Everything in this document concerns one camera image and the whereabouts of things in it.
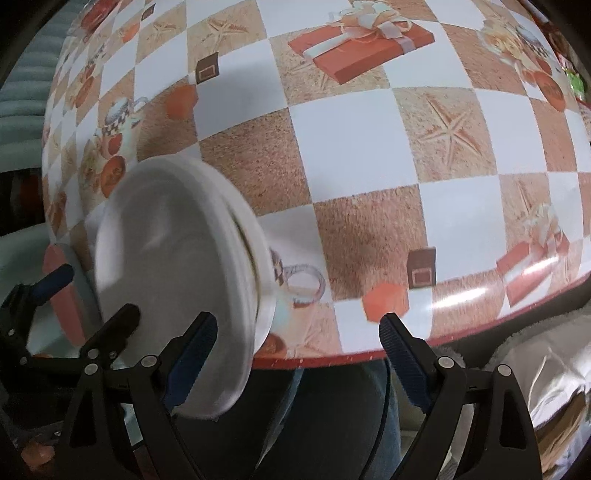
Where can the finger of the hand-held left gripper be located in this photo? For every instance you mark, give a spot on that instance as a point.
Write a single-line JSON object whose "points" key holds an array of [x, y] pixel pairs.
{"points": [[122, 321], [55, 278]]}

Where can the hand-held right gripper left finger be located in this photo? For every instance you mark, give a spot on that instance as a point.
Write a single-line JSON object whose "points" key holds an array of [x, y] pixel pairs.
{"points": [[191, 364]]}

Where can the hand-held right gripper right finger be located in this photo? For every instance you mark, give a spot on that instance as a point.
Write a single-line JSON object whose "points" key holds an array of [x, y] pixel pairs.
{"points": [[401, 360]]}

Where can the large white plate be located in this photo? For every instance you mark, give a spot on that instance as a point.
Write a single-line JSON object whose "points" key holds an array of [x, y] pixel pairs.
{"points": [[166, 258]]}

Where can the person's left hand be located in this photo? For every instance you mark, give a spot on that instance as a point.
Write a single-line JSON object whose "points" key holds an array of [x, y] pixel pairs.
{"points": [[38, 456]]}

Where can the person's dark trousers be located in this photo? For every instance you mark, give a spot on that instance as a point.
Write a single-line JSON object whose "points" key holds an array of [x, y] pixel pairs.
{"points": [[314, 424]]}

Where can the white fleece cloth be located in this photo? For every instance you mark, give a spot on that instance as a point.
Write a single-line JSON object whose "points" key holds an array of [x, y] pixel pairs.
{"points": [[540, 360]]}

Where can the pale green padded seat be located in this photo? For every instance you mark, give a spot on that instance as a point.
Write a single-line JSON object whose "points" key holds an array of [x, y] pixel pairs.
{"points": [[27, 106]]}

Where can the checkered printed tablecloth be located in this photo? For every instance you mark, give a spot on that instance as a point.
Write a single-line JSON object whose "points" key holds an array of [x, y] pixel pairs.
{"points": [[369, 138]]}

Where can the green snack packet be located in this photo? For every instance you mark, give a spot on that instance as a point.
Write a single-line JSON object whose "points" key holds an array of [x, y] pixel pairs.
{"points": [[578, 84]]}

